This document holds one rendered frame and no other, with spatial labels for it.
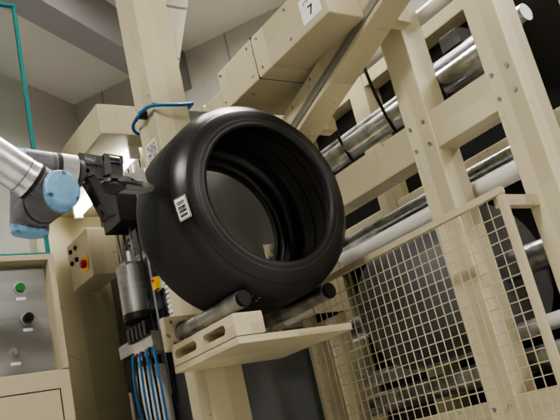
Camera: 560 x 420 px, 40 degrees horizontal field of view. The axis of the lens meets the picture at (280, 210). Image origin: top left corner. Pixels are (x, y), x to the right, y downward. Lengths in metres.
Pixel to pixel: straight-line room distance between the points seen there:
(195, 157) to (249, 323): 0.45
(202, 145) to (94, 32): 3.30
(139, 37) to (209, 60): 3.50
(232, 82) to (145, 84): 0.29
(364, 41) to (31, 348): 1.37
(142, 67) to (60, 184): 0.94
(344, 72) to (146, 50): 0.68
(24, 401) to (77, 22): 3.19
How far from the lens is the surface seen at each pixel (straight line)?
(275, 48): 2.44
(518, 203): 2.02
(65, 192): 1.78
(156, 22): 2.75
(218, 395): 2.31
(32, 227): 1.88
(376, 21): 2.34
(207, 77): 6.13
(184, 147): 2.06
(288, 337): 2.03
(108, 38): 5.39
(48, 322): 2.57
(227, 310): 2.02
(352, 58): 2.40
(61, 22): 5.17
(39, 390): 2.47
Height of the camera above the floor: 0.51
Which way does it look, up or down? 17 degrees up
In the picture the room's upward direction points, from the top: 13 degrees counter-clockwise
